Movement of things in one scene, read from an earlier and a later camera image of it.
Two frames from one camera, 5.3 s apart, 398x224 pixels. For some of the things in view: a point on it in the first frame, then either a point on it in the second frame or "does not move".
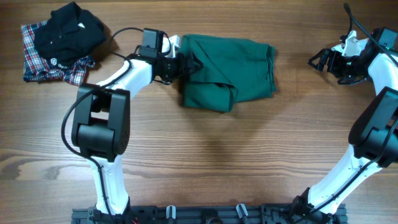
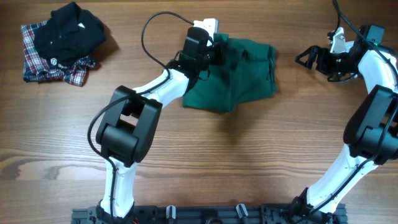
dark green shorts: [233, 71] does not move
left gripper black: [181, 70] to [220, 53]
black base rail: [240, 214] does not move
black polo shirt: [69, 35] does not move
